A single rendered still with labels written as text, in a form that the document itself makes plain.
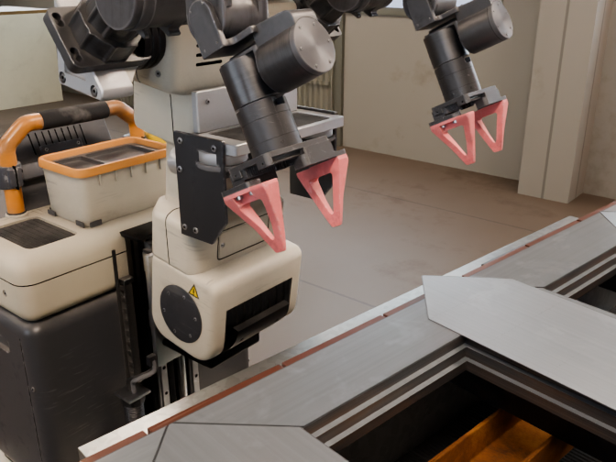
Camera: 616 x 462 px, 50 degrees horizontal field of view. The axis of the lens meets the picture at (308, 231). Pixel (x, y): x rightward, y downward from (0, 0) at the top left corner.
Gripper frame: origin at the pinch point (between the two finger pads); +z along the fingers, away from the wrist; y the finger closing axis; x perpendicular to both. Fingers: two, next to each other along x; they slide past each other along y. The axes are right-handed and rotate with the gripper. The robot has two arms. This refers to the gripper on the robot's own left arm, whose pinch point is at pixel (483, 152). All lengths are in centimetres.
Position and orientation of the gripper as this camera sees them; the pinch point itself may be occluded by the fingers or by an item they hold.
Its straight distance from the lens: 108.0
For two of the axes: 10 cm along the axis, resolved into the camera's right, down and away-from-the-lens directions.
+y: 6.3, -2.8, 7.2
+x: -6.9, 2.1, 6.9
